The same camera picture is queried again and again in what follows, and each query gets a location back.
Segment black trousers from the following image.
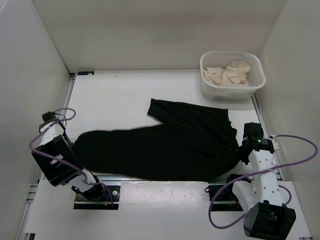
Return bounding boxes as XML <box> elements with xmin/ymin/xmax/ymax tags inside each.
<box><xmin>72</xmin><ymin>99</ymin><xmax>240</xmax><ymax>179</ymax></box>

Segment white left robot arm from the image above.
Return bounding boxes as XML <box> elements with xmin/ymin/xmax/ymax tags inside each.
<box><xmin>29</xmin><ymin>111</ymin><xmax>108</xmax><ymax>201</ymax></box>

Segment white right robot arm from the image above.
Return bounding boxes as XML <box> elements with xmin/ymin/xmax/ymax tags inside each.
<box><xmin>224</xmin><ymin>122</ymin><xmax>296</xmax><ymax>240</ymax></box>

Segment beige crumpled garment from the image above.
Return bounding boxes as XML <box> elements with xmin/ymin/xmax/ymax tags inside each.
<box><xmin>203</xmin><ymin>60</ymin><xmax>251</xmax><ymax>87</ymax></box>

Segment white plastic basket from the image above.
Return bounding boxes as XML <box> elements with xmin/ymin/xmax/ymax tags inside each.
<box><xmin>200</xmin><ymin>50</ymin><xmax>266</xmax><ymax>101</ymax></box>

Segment aluminium right side rail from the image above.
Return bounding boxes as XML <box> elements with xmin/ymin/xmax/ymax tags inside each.
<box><xmin>251</xmin><ymin>93</ymin><xmax>286</xmax><ymax>181</ymax></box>

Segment aluminium table edge rail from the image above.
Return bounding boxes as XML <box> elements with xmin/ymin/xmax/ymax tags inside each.
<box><xmin>93</xmin><ymin>173</ymin><xmax>242</xmax><ymax>183</ymax></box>

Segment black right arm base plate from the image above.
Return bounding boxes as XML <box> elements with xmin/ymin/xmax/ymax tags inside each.
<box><xmin>204</xmin><ymin>184</ymin><xmax>243</xmax><ymax>212</ymax></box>

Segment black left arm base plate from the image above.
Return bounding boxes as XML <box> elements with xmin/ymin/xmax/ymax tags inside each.
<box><xmin>71</xmin><ymin>182</ymin><xmax>121</xmax><ymax>210</ymax></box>

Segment aluminium left side rail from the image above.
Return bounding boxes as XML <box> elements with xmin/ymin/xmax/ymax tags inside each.
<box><xmin>14</xmin><ymin>72</ymin><xmax>77</xmax><ymax>240</ymax></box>

